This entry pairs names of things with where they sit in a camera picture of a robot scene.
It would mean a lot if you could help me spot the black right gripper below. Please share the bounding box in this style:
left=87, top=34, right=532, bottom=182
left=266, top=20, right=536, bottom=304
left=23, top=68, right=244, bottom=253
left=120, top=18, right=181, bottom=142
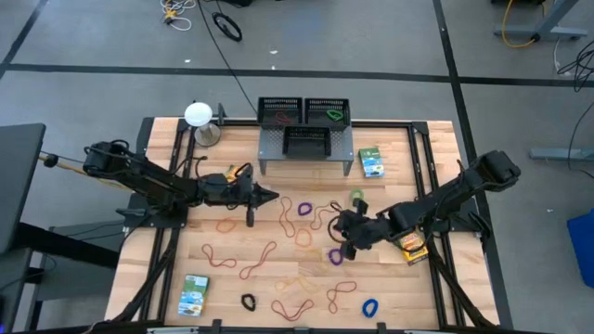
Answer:
left=333, top=199, right=398, bottom=261

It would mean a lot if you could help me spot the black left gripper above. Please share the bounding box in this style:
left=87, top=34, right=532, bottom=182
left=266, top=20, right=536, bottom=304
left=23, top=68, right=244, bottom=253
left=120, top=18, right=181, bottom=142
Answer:
left=203, top=162, right=280, bottom=228

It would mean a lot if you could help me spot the black mesh basket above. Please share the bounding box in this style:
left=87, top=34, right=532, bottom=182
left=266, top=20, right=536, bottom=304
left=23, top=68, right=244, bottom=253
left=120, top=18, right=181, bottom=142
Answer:
left=303, top=96, right=352, bottom=131
left=281, top=124, right=333, bottom=160
left=257, top=96, right=303, bottom=130

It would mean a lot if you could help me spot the grey desk foot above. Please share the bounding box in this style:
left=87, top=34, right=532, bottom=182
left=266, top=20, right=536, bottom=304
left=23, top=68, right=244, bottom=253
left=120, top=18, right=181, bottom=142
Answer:
left=530, top=147, right=594, bottom=162

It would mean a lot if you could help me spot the black side desk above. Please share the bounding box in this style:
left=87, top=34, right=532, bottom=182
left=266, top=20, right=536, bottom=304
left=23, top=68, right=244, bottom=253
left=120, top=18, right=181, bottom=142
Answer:
left=0, top=122, right=122, bottom=334

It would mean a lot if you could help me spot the grey desk leg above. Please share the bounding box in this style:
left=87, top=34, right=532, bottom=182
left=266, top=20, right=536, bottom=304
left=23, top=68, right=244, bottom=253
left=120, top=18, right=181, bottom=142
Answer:
left=493, top=0, right=589, bottom=43

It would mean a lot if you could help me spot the grey metal riser shelf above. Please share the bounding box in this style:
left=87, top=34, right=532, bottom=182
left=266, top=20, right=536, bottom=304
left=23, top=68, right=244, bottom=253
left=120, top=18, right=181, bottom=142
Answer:
left=257, top=121, right=355, bottom=177

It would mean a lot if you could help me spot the blue coil wristband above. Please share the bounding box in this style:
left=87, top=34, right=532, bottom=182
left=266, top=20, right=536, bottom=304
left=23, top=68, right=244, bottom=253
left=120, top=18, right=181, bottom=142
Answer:
left=361, top=298, right=380, bottom=319

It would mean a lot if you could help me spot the white dome table lamp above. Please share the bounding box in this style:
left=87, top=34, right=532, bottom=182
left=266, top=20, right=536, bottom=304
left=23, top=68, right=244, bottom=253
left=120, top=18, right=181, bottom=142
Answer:
left=183, top=101, right=222, bottom=148

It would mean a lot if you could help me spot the yellow rod with black knob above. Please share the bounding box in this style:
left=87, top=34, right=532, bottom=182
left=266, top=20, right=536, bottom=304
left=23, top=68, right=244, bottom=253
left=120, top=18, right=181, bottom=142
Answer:
left=38, top=151, right=136, bottom=192

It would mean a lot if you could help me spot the blue plastic bin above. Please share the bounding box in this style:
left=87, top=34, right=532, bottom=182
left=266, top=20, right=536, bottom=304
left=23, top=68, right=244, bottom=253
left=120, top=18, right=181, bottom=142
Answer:
left=566, top=207, right=594, bottom=289

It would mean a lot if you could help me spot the long black floor cable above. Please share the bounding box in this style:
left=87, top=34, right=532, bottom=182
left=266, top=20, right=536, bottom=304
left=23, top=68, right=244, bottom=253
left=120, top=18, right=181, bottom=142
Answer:
left=197, top=0, right=258, bottom=115

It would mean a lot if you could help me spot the coiled black floor cable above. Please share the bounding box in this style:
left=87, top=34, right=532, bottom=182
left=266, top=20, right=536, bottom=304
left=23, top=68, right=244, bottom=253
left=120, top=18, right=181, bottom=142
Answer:
left=212, top=11, right=244, bottom=43

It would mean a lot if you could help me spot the white yellow cable bundle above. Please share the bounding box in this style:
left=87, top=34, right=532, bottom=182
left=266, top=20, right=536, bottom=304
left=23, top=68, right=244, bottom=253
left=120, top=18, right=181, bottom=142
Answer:
left=160, top=0, right=199, bottom=32

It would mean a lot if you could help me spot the thin black floor cable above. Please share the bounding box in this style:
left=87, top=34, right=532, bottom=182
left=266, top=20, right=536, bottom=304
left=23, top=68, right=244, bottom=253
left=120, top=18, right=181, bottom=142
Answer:
left=566, top=99, right=594, bottom=180

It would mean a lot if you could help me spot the yellow floor cable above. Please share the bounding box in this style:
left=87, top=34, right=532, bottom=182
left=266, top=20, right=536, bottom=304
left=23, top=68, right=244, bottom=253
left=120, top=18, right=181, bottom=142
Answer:
left=500, top=0, right=547, bottom=50

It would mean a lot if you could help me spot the black cable bundle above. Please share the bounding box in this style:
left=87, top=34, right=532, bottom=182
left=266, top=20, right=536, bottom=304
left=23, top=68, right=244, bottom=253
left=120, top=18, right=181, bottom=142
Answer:
left=556, top=39, right=594, bottom=94

